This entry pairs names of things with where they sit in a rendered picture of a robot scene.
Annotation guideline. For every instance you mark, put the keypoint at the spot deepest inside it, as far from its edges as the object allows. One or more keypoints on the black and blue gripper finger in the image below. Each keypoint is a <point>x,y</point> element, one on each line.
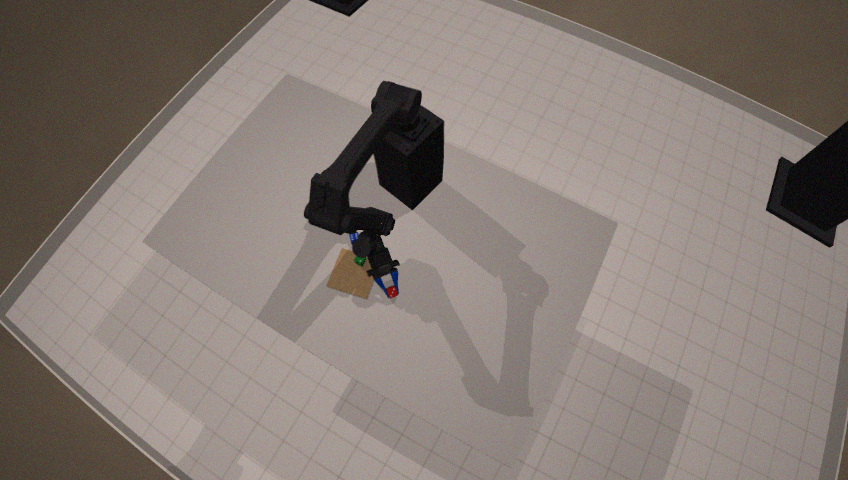
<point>380,283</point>
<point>395,280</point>

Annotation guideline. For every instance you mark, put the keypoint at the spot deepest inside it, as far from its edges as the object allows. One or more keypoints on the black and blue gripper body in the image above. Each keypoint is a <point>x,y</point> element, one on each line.
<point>376,273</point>

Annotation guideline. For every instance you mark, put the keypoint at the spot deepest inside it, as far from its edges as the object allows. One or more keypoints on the tan flat mat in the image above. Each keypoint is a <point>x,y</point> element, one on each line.
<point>349,277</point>

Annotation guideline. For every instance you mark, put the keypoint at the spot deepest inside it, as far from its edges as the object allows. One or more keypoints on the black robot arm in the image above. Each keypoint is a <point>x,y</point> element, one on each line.
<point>329,189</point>

